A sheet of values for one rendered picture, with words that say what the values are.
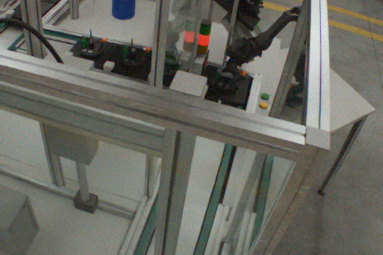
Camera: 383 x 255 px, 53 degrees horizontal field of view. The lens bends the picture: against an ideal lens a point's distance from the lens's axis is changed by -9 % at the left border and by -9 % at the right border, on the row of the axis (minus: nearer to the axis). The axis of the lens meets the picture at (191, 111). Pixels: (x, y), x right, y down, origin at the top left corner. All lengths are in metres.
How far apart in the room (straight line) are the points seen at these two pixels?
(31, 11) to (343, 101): 1.85
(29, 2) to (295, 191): 0.91
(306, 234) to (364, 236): 0.45
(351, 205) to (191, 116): 2.74
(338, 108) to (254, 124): 1.97
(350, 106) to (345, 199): 0.92
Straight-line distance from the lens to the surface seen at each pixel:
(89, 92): 0.50
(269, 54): 2.65
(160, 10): 1.09
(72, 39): 2.46
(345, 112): 2.43
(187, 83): 0.78
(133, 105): 0.48
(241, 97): 2.09
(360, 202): 3.21
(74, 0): 2.73
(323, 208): 3.04
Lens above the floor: 2.31
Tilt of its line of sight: 43 degrees down
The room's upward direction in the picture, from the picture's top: 9 degrees clockwise
